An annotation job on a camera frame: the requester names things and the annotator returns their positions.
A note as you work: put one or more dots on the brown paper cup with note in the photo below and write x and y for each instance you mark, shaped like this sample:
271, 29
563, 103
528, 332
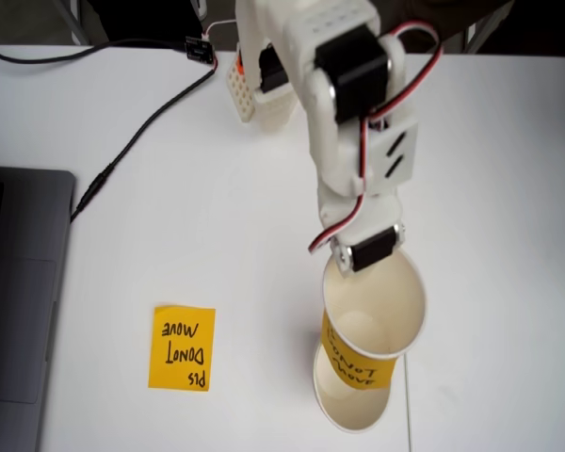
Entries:
391, 301

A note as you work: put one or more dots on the grey metal chair leg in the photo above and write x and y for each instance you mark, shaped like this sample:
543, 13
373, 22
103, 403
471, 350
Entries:
487, 26
77, 23

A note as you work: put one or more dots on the small black circuit board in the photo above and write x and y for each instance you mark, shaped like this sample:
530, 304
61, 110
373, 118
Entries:
198, 49

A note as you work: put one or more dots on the dark grey laptop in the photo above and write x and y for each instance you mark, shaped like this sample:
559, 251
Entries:
23, 282

